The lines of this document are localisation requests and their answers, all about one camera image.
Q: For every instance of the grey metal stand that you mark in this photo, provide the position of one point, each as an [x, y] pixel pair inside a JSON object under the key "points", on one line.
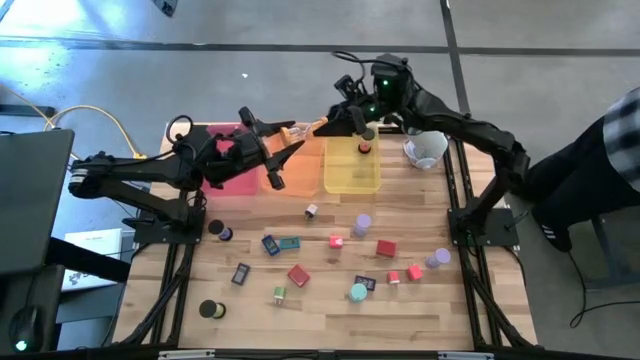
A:
{"points": [[615, 260]]}

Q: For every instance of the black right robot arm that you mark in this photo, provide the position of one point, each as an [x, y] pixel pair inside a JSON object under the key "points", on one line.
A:
{"points": [[450, 122]]}

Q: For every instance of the pink plastic bin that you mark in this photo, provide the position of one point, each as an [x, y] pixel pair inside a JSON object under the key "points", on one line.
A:
{"points": [[240, 187]]}

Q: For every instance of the light blue digital clock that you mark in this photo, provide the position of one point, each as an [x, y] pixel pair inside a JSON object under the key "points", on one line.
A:
{"points": [[289, 243]]}

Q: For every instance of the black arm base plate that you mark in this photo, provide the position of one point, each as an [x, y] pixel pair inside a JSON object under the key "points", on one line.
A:
{"points": [[495, 232], [145, 235]]}

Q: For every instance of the black-capped blue sand timer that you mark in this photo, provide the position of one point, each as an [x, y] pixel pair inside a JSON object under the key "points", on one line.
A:
{"points": [[219, 230]]}

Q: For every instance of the orange sand timer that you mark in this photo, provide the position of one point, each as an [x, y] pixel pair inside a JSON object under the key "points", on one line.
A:
{"points": [[286, 135]]}

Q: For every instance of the indigo digital clock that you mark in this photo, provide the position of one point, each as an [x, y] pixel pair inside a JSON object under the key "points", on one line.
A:
{"points": [[369, 281]]}

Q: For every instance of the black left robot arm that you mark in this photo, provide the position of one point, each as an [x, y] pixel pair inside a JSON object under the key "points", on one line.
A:
{"points": [[140, 168]]}

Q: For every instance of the silver metal bracket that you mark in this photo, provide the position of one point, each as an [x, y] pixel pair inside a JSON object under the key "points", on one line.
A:
{"points": [[185, 355], [465, 356]]}

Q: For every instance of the teal sand timer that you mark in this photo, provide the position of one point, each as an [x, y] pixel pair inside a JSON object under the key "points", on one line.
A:
{"points": [[358, 292]]}

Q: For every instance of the green wall charger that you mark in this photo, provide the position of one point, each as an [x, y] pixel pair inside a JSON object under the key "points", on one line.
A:
{"points": [[279, 293]]}

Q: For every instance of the black monitor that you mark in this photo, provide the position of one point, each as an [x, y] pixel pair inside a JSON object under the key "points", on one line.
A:
{"points": [[30, 200]]}

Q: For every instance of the small red wall charger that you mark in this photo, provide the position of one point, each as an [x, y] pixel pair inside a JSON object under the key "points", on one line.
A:
{"points": [[393, 277]]}

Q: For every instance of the white cup with black rim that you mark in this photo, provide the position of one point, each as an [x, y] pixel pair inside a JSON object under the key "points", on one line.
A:
{"points": [[427, 147]]}

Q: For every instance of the orange plastic bin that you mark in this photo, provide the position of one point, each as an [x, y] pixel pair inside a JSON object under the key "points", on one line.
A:
{"points": [[300, 175]]}

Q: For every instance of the black computer mouse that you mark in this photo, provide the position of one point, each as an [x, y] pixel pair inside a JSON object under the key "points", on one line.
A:
{"points": [[25, 327]]}

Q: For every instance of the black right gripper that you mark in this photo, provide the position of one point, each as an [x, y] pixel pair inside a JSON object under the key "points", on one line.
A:
{"points": [[375, 110]]}

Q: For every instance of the white paper booklet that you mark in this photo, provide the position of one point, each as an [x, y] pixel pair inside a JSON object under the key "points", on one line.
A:
{"points": [[97, 239]]}

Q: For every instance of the dark object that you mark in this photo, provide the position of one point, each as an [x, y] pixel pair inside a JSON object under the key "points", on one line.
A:
{"points": [[165, 6]]}

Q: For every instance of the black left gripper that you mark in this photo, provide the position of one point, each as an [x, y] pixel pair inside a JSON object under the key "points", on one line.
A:
{"points": [[245, 157]]}

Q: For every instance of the person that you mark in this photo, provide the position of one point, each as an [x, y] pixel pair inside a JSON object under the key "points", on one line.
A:
{"points": [[575, 180]]}

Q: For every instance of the black aluminium table frame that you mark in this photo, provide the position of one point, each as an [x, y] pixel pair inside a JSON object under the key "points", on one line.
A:
{"points": [[250, 356]]}

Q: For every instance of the black stand bar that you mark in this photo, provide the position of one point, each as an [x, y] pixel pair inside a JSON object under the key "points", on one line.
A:
{"points": [[85, 257]]}

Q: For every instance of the dark blue digital clock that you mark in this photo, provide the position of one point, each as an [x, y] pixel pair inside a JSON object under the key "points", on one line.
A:
{"points": [[270, 245]]}

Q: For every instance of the black-capped red sand timer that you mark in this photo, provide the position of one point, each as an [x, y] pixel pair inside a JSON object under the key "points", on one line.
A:
{"points": [[365, 148]]}

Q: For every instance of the navy digital clock grey screen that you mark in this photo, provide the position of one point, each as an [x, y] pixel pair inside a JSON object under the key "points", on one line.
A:
{"points": [[240, 274]]}

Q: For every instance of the pink wall charger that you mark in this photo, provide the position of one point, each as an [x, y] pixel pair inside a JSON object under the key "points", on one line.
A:
{"points": [[336, 242]]}

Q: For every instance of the yellow plastic bin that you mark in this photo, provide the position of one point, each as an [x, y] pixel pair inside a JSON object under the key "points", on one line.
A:
{"points": [[350, 170]]}

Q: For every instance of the black-capped yellow sand timer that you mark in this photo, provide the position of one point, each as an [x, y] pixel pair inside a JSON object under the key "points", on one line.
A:
{"points": [[210, 309]]}

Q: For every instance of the red cube charger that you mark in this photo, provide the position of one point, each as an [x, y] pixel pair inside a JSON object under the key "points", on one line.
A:
{"points": [[386, 248], [298, 275]]}

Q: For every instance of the white wall charger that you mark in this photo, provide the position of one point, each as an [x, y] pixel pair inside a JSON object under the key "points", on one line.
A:
{"points": [[311, 211]]}

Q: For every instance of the lavender sand timer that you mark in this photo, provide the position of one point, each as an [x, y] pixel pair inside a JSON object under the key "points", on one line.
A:
{"points": [[362, 225], [438, 257]]}

